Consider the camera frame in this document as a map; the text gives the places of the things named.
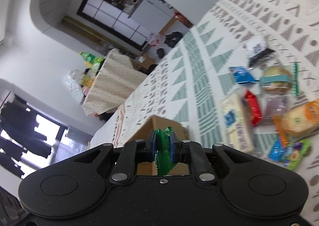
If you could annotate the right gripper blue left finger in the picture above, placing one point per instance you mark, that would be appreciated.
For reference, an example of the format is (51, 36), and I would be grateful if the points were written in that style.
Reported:
(151, 146)

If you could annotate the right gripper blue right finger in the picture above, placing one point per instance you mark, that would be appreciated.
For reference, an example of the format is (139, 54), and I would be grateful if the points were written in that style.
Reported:
(174, 145)

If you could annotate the dark green snack pack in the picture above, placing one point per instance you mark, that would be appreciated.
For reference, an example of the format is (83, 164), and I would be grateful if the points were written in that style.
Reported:
(162, 156)

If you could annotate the white long cracker pack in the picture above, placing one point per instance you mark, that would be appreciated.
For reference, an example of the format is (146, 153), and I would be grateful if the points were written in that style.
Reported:
(237, 123)

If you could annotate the red snack bar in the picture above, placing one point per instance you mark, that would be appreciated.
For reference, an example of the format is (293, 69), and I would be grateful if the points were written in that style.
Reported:
(253, 107)

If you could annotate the blue candy wrapper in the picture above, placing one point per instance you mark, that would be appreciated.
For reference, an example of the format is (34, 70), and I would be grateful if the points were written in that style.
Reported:
(242, 75)

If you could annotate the small blue snack pack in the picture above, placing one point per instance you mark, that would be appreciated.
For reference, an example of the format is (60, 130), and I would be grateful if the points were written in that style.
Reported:
(278, 152)

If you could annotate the green trimmed cake pack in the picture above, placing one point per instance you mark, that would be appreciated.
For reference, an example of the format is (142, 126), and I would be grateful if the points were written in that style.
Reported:
(280, 79)

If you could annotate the black white snack pack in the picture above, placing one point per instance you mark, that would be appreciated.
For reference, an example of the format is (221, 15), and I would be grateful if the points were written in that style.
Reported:
(257, 51)

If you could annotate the green purple candy pack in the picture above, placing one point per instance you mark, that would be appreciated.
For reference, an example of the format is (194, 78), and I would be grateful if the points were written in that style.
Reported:
(296, 152)

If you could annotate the orange biscuit pack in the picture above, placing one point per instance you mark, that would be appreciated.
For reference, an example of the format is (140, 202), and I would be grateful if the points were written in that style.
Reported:
(297, 123)

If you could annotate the purple clear snack pack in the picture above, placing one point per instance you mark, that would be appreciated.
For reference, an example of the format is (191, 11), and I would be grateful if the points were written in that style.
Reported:
(273, 105)

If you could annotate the brown cardboard box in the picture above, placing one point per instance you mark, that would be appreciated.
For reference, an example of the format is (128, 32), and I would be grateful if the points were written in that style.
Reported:
(152, 123)

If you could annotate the round table with dotted cloth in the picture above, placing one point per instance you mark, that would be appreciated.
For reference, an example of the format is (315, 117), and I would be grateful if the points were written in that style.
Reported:
(115, 82)

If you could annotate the yellow oil bottle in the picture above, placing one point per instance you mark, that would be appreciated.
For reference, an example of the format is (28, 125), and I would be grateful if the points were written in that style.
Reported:
(87, 81)

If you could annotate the green soda bottle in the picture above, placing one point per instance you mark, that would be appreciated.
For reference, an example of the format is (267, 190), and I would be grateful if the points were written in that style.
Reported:
(90, 59)

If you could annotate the black shoes pile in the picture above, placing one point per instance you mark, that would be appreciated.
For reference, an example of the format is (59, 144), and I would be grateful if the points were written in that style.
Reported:
(170, 40)

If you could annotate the pink white plastic bag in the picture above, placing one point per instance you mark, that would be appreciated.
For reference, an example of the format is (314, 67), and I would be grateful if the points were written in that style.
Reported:
(156, 39)

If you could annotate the white kitchen cabinet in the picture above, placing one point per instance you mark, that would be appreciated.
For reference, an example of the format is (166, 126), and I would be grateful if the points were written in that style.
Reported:
(150, 17)

